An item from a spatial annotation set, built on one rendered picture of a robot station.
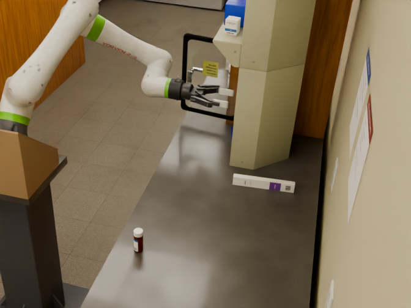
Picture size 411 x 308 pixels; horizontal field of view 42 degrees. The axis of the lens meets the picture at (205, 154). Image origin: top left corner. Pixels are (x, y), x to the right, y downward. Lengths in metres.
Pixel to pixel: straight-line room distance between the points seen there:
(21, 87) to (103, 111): 2.65
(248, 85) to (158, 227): 0.67
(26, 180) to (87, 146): 2.11
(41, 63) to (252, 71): 0.81
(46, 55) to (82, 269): 1.47
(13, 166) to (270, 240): 1.00
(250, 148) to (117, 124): 2.36
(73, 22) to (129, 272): 0.99
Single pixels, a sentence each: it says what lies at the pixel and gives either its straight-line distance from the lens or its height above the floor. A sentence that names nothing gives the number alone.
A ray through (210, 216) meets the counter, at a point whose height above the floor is 0.94.
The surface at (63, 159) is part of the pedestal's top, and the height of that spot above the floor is 0.94.
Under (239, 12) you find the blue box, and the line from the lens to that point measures 2.26.
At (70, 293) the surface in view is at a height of 0.02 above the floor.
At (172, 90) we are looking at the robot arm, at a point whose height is 1.20.
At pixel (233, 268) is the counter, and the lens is 1.88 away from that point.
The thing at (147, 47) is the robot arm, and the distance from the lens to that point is 2.46.
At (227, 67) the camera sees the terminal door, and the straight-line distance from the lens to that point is 2.50.
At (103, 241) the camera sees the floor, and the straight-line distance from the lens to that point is 3.37.
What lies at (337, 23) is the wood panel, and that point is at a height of 1.52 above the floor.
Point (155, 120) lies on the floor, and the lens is 4.58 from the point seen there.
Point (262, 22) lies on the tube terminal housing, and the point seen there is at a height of 1.61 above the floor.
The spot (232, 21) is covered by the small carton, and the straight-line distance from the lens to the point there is 2.16.
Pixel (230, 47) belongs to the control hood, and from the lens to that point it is 2.11.
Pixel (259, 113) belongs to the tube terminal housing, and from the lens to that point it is 2.21.
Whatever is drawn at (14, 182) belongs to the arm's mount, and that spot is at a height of 1.01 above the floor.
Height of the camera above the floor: 2.27
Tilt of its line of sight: 33 degrees down
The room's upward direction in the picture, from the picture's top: 4 degrees clockwise
